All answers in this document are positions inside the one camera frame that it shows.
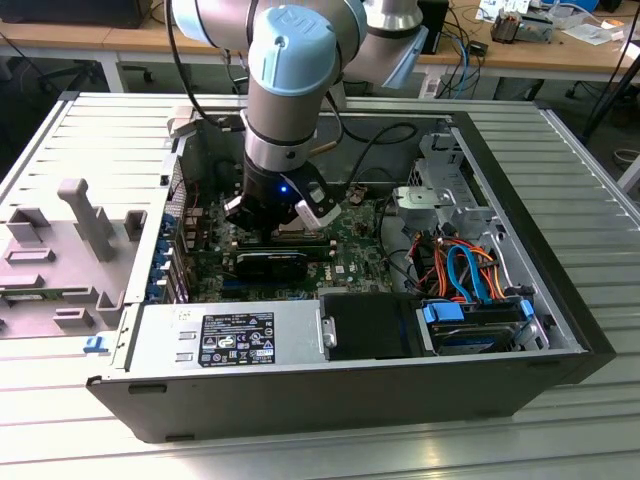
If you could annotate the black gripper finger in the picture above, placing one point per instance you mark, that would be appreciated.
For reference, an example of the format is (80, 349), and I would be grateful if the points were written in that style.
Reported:
(284, 220)
(240, 215)

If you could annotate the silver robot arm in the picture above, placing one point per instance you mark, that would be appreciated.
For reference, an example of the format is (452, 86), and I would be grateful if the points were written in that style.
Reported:
(290, 75)

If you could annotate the blue expansion slot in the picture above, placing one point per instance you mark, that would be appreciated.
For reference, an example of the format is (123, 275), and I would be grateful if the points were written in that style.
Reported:
(231, 289)

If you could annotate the copper CPU cooler heatsink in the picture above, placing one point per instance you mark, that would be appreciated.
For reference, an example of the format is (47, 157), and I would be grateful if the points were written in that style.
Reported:
(505, 27)

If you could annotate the RAM stick black chips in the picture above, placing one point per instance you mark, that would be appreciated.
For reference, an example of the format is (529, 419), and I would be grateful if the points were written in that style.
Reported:
(300, 244)

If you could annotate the black graphics card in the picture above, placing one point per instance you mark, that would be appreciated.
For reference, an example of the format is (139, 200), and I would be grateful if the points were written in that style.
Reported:
(270, 267)

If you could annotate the green motherboard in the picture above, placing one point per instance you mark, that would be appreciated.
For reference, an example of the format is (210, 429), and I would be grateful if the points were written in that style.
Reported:
(350, 240)

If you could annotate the silver power supply unit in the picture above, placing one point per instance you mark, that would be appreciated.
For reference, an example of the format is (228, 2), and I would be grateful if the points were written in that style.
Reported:
(160, 325)

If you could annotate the silver drive cage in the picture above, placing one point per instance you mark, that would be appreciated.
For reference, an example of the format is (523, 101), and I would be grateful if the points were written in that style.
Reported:
(425, 199)

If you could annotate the black open PC case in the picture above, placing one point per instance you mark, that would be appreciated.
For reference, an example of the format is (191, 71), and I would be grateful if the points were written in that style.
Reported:
(300, 400)

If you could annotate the hard disk blue carrier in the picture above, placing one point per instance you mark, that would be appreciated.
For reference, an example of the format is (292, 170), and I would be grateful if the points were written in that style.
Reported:
(442, 314)

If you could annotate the white power adapter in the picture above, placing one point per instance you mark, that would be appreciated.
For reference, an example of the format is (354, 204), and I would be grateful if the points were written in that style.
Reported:
(430, 86)

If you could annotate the pale blue teach pendant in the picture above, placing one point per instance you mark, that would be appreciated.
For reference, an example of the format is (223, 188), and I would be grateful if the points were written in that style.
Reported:
(407, 55)

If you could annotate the grey parts rack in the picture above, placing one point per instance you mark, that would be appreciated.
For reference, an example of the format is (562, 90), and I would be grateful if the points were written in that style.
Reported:
(50, 280)

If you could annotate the wooden desk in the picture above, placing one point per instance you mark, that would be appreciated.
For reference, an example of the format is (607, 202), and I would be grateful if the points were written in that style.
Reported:
(100, 40)

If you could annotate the green RAM stick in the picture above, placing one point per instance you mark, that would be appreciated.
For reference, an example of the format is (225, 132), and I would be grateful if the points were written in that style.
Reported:
(22, 297)

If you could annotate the black box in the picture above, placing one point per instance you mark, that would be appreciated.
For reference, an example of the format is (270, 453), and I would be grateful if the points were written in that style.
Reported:
(437, 30)

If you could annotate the black flat case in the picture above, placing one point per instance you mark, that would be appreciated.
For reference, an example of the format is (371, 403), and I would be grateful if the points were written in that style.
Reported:
(75, 12)

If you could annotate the white printed box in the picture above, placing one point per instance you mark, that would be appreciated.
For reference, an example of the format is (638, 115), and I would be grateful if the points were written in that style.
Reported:
(500, 9)

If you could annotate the black stand leg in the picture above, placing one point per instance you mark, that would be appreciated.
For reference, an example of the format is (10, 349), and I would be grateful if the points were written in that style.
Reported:
(611, 95)

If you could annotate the white paper sheet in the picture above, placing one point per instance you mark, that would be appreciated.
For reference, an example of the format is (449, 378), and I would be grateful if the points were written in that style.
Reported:
(590, 31)

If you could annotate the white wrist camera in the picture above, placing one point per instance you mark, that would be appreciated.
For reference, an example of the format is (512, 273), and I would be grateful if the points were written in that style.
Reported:
(320, 210)

